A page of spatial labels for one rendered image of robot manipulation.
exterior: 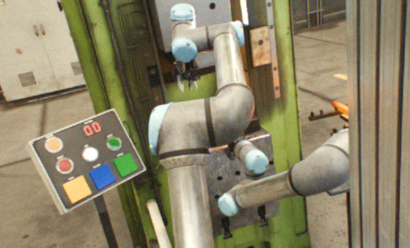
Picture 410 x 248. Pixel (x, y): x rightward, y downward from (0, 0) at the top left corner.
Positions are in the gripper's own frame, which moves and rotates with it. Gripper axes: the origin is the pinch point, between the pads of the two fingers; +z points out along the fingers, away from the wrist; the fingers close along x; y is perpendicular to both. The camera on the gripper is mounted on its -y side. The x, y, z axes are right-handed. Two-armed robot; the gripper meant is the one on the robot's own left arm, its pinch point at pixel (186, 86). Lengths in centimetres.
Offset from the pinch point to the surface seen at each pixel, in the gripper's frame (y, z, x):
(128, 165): 13.7, 20.4, -28.7
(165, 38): -19.9, -9.2, -2.0
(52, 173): 15, 11, -54
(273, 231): 33, 81, 31
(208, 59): -14.4, 1.6, 14.4
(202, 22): -21.3, -11.9, 14.4
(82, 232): -48, 165, -73
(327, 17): -498, 385, 453
